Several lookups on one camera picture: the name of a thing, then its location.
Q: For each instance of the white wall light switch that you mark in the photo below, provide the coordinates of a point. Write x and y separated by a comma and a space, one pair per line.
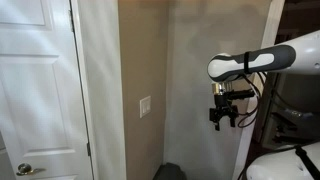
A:
145, 106

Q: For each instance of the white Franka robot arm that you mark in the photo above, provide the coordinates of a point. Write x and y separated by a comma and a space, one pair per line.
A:
233, 65

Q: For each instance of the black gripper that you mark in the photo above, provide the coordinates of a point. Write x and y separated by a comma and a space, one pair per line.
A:
222, 106

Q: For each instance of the dark grey floor object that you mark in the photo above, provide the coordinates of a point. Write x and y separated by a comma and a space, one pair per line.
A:
170, 172

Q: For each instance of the dark door hinge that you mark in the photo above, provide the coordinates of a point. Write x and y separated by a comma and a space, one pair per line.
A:
71, 20
88, 149

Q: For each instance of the white door frame trim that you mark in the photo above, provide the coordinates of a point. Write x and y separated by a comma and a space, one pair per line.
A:
271, 23

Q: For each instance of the white panel door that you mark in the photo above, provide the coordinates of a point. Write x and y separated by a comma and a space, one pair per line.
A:
36, 100

